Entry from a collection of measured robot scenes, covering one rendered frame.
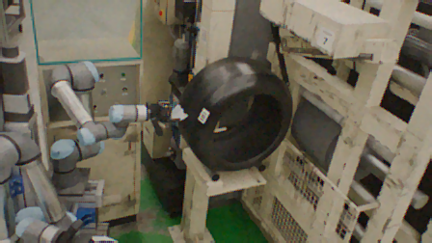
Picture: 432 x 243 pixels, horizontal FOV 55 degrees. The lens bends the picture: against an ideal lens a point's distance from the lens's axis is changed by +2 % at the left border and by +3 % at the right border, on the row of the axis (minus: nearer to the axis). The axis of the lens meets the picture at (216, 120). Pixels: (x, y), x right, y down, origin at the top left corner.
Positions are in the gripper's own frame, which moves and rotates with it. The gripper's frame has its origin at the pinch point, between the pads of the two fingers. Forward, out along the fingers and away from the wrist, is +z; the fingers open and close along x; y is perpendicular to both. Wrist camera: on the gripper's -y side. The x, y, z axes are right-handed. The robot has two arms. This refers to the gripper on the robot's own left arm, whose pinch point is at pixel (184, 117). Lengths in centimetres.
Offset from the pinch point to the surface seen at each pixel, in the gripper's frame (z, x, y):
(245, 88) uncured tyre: 21.3, -12.0, 21.4
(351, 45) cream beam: 49, -36, 53
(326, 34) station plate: 41, -29, 54
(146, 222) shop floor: 16, 57, -122
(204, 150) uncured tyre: 8.3, -12.1, -12.2
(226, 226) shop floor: 71, 34, -115
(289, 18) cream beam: 41, -3, 53
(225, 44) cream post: 27.8, 25.9, 28.4
